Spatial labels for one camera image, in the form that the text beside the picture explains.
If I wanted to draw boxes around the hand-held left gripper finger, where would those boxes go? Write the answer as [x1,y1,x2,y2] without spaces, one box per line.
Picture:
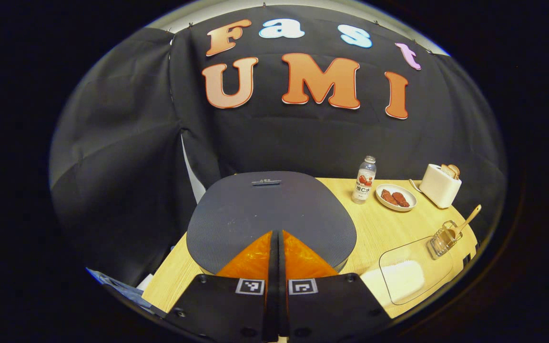
[165,230,279,343]
[277,230,392,343]

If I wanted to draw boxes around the black and beige rice cooker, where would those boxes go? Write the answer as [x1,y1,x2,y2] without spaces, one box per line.
[186,171,357,276]

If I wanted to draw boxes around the wooden spoon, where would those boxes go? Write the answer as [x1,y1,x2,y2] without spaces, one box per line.
[445,204,482,241]

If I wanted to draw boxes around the clear plastic rice container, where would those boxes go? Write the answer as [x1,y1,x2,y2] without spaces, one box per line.
[360,236,454,305]

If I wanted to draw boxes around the clear drink bottle red label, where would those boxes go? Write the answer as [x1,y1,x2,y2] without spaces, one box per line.
[351,155,377,205]

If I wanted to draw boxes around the white round plate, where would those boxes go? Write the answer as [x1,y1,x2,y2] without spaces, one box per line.
[376,184,418,212]

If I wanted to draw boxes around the black backdrop cloth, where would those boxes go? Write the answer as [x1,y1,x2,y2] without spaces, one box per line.
[50,5,508,286]

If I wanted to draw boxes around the white toaster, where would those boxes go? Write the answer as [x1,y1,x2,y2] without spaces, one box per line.
[419,164,462,209]

